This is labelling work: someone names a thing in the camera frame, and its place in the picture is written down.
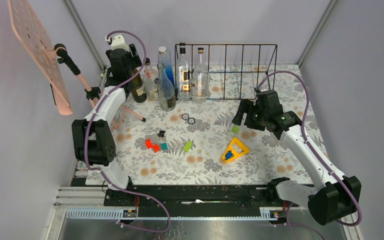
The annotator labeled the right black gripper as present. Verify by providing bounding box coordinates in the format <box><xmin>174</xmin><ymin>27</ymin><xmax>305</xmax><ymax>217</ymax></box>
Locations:
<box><xmin>231</xmin><ymin>98</ymin><xmax>269</xmax><ymax>132</ymax></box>

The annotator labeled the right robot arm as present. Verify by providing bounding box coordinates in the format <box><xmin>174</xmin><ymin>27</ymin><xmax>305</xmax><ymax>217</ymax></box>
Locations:
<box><xmin>232</xmin><ymin>90</ymin><xmax>362</xmax><ymax>226</ymax></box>

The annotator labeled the poker chip ten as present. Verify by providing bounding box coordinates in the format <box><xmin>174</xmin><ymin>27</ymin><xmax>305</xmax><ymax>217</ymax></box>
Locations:
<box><xmin>182</xmin><ymin>113</ymin><xmax>190</xmax><ymax>120</ymax></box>

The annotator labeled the clear bottle black label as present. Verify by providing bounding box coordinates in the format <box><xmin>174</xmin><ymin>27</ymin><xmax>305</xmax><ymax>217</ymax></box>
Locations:
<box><xmin>157</xmin><ymin>62</ymin><xmax>176</xmax><ymax>111</ymax></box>

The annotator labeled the small black knob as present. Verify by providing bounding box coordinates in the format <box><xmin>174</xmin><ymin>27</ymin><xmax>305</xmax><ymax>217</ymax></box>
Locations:
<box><xmin>157</xmin><ymin>130</ymin><xmax>166</xmax><ymax>138</ymax></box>

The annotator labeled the poker chip fifty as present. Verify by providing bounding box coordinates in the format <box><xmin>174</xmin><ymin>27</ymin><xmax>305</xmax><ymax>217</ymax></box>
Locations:
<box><xmin>187</xmin><ymin>118</ymin><xmax>196</xmax><ymax>125</ymax></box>

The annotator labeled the long green block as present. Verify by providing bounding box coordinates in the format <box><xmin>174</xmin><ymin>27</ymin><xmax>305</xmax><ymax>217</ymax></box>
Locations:
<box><xmin>182</xmin><ymin>141</ymin><xmax>194</xmax><ymax>153</ymax></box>

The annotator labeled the clear bottle gold band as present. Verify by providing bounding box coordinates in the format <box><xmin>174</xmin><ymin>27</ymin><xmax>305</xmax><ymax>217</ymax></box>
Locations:
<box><xmin>143</xmin><ymin>57</ymin><xmax>159</xmax><ymax>101</ymax></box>

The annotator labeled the blue glass bottle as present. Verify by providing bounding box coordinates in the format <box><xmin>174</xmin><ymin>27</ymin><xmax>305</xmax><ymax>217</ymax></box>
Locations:
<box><xmin>158</xmin><ymin>46</ymin><xmax>175</xmax><ymax>86</ymax></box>

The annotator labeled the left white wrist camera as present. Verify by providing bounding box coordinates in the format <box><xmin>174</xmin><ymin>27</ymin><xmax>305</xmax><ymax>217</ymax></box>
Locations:
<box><xmin>105</xmin><ymin>34</ymin><xmax>130</xmax><ymax>52</ymax></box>

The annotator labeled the green cube centre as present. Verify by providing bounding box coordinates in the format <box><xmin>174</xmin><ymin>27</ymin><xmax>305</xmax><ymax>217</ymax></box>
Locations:
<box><xmin>231</xmin><ymin>126</ymin><xmax>240</xmax><ymax>134</ymax></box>

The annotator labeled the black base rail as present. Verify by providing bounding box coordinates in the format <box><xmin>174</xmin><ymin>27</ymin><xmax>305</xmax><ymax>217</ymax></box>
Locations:
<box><xmin>103</xmin><ymin>184</ymin><xmax>290</xmax><ymax>219</ymax></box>

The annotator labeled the yellow triangle frame toy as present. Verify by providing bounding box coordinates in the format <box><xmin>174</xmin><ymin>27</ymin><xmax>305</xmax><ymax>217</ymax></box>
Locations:
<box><xmin>221</xmin><ymin>137</ymin><xmax>250</xmax><ymax>163</ymax></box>

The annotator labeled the pink tripod stand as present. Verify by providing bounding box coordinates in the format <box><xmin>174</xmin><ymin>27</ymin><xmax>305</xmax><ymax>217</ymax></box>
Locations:
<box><xmin>54</xmin><ymin>43</ymin><xmax>146</xmax><ymax>129</ymax></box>

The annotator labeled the red block pair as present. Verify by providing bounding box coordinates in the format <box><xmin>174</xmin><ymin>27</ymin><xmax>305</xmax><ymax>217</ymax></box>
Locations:
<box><xmin>145</xmin><ymin>139</ymin><xmax>161</xmax><ymax>153</ymax></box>

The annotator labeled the pink pegboard panel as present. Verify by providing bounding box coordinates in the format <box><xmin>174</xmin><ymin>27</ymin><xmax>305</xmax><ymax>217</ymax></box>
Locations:
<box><xmin>7</xmin><ymin>0</ymin><xmax>73</xmax><ymax>116</ymax></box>

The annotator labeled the dark green wine bottle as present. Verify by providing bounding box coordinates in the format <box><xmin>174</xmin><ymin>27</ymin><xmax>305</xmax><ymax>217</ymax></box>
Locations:
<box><xmin>130</xmin><ymin>69</ymin><xmax>147</xmax><ymax>103</ymax></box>

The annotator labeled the floral table mat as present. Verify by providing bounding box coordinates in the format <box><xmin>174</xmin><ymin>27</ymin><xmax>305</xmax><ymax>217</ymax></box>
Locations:
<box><xmin>85</xmin><ymin>64</ymin><xmax>337</xmax><ymax>186</ymax></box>

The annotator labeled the black wire wine rack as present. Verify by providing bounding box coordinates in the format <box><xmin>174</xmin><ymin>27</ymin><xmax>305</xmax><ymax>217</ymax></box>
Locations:
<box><xmin>183</xmin><ymin>43</ymin><xmax>279</xmax><ymax>100</ymax></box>

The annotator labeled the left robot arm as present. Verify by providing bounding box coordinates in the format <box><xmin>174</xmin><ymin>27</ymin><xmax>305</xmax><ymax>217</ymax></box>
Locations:
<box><xmin>71</xmin><ymin>43</ymin><xmax>143</xmax><ymax>206</ymax></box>

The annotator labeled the clear bottle cork stopper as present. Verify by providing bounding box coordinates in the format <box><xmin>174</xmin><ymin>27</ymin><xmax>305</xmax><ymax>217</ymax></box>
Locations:
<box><xmin>191</xmin><ymin>47</ymin><xmax>210</xmax><ymax>101</ymax></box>

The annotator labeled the teal block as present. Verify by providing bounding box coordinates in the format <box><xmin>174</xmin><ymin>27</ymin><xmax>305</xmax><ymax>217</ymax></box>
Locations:
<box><xmin>160</xmin><ymin>142</ymin><xmax>169</xmax><ymax>151</ymax></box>

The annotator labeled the clear bottle black cap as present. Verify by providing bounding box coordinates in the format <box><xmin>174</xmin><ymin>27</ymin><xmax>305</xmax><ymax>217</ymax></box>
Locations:
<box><xmin>177</xmin><ymin>42</ymin><xmax>191</xmax><ymax>101</ymax></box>

